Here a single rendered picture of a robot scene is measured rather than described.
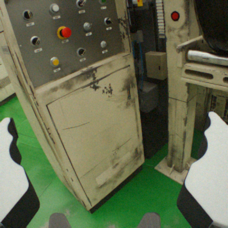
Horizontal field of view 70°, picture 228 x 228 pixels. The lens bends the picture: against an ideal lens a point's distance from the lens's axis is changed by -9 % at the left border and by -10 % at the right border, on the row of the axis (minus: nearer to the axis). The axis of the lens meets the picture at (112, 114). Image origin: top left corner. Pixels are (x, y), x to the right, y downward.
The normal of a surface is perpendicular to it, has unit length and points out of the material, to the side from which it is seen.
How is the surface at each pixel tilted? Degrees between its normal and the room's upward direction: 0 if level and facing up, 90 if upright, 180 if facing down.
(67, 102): 90
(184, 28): 90
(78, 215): 0
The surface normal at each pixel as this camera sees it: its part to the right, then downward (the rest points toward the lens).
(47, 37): 0.66, 0.30
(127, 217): -0.17, -0.83
